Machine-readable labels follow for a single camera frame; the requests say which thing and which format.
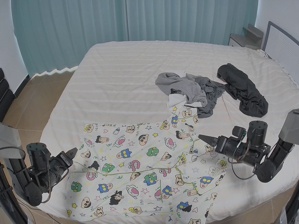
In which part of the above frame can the blue-green curtain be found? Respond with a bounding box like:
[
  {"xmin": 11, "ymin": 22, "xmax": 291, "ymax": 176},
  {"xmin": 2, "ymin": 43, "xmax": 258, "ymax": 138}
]
[
  {"xmin": 125, "ymin": 0, "xmax": 261, "ymax": 47},
  {"xmin": 10, "ymin": 0, "xmax": 128, "ymax": 77}
]

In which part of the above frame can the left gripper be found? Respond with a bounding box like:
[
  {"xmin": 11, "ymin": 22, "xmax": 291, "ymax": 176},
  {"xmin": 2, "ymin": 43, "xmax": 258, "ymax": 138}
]
[{"xmin": 48, "ymin": 151, "xmax": 74, "ymax": 184}]

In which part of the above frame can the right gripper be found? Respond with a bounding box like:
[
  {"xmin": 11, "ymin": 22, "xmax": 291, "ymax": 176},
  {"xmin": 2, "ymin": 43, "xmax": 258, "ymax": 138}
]
[{"xmin": 215, "ymin": 135, "xmax": 244, "ymax": 161}]

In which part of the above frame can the pile of clothes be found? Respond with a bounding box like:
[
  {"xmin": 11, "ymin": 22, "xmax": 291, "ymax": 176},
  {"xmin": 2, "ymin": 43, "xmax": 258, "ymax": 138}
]
[{"xmin": 155, "ymin": 71, "xmax": 226, "ymax": 119}]

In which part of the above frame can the bed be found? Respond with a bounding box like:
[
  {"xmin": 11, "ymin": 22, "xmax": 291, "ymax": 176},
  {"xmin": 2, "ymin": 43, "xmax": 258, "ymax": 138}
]
[{"xmin": 37, "ymin": 21, "xmax": 299, "ymax": 224}]

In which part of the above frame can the white printed pyjama top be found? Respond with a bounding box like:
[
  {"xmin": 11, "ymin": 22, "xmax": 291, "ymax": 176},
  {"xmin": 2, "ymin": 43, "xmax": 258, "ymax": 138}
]
[{"xmin": 65, "ymin": 102, "xmax": 228, "ymax": 224}]

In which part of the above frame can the grey bedside table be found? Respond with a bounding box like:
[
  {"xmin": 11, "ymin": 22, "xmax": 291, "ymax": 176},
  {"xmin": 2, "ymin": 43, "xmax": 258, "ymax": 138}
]
[{"xmin": 229, "ymin": 23, "xmax": 264, "ymax": 49}]

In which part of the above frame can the black garment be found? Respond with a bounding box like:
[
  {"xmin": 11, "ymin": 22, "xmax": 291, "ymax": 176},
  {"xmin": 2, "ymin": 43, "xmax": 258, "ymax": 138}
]
[{"xmin": 217, "ymin": 64, "xmax": 268, "ymax": 118}]

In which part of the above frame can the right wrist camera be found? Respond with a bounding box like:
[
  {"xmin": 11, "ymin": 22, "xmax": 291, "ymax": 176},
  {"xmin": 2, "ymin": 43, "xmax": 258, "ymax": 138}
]
[{"xmin": 232, "ymin": 126, "xmax": 247, "ymax": 141}]

